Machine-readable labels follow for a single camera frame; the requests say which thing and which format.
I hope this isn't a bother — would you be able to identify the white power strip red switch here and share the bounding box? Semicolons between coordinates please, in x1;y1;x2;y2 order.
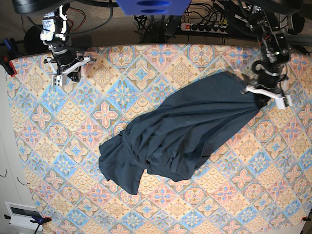
180;23;227;34

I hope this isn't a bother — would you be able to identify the black round stool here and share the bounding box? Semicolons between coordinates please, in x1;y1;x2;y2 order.
24;26;48;55

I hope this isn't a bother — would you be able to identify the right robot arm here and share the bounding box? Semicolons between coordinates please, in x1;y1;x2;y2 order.
12;0;83;86

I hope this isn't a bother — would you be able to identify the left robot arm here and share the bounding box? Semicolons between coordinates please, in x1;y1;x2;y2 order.
238;0;303;109

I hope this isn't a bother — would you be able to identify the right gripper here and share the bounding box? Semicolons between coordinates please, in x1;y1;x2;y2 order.
50;47;82;82

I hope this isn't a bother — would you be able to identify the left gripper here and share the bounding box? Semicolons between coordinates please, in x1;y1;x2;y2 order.
252;60;288;109

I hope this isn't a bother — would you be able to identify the dark navy t-shirt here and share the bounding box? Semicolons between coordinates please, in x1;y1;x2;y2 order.
98;72;260;195

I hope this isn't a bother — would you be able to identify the red black clamp upper left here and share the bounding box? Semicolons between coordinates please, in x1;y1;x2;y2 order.
0;38;18;77

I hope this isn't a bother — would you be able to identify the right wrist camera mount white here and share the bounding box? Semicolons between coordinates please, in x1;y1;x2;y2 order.
44;56;97;86

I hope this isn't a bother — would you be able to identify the blue clamp lower left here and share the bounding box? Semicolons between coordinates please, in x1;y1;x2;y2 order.
4;215;51;234

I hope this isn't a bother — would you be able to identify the patterned colourful tablecloth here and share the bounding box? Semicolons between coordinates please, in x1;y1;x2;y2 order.
6;45;312;234

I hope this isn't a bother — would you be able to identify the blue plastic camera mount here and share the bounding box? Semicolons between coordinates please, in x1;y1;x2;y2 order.
116;0;191;16

